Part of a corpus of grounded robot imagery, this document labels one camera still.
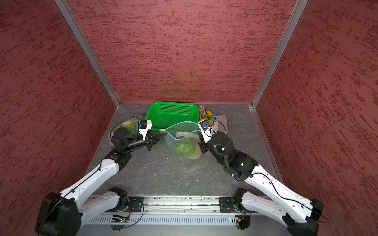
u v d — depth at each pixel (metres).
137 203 0.74
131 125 0.95
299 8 0.71
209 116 1.03
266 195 0.45
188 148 0.80
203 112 0.95
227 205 0.74
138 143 0.64
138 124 0.60
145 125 0.61
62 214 0.39
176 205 0.76
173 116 1.13
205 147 0.59
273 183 0.43
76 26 0.78
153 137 0.66
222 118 1.09
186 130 0.80
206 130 0.52
